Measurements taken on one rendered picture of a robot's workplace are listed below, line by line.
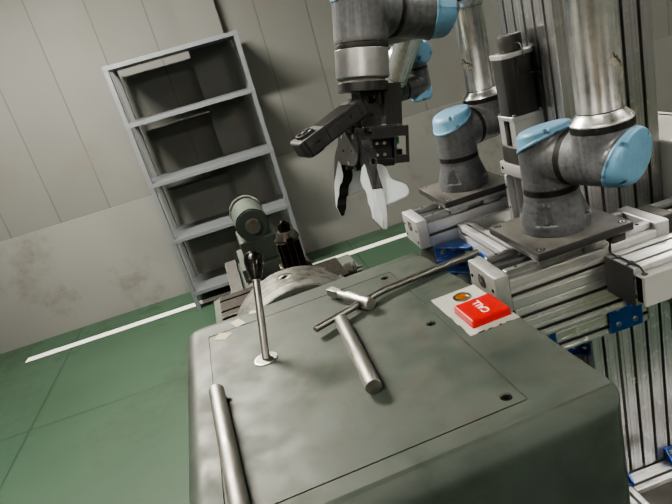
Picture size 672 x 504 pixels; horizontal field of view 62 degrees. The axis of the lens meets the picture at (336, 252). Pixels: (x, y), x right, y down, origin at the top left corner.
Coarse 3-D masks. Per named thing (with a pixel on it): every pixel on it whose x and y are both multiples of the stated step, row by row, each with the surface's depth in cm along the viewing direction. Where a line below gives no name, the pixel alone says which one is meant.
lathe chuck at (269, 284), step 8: (280, 272) 123; (288, 272) 122; (296, 272) 121; (304, 272) 121; (312, 272) 121; (320, 272) 122; (328, 272) 124; (264, 280) 123; (272, 280) 121; (280, 280) 119; (288, 280) 117; (296, 280) 117; (264, 288) 119; (272, 288) 117; (248, 296) 123; (264, 296) 116; (248, 304) 120; (240, 312) 122
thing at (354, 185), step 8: (344, 168) 84; (336, 176) 86; (344, 176) 84; (352, 176) 84; (336, 184) 86; (344, 184) 85; (352, 184) 87; (360, 184) 88; (336, 192) 87; (344, 192) 86; (352, 192) 88; (336, 200) 88; (344, 200) 88; (344, 208) 88
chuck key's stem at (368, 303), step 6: (330, 288) 99; (336, 288) 98; (330, 294) 99; (336, 294) 97; (342, 294) 96; (348, 294) 94; (354, 294) 93; (360, 294) 93; (348, 300) 94; (354, 300) 92; (360, 300) 91; (366, 300) 90; (372, 300) 91; (366, 306) 90; (372, 306) 91
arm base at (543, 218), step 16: (528, 192) 122; (544, 192) 119; (560, 192) 118; (576, 192) 119; (528, 208) 123; (544, 208) 120; (560, 208) 119; (576, 208) 119; (528, 224) 124; (544, 224) 122; (560, 224) 119; (576, 224) 119
